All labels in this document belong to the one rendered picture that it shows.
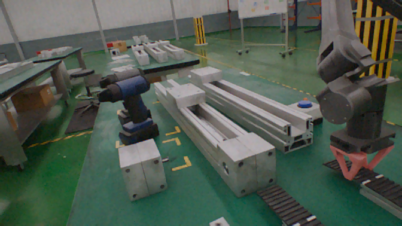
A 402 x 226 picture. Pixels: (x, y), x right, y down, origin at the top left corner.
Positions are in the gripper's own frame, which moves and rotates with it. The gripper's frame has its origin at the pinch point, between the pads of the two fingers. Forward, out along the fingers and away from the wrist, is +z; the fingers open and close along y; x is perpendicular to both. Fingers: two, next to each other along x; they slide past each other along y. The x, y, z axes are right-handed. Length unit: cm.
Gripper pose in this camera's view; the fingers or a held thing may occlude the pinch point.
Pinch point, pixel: (357, 171)
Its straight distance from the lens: 62.5
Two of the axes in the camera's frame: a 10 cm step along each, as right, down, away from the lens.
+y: -9.2, 2.5, -3.0
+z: 1.3, 9.2, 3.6
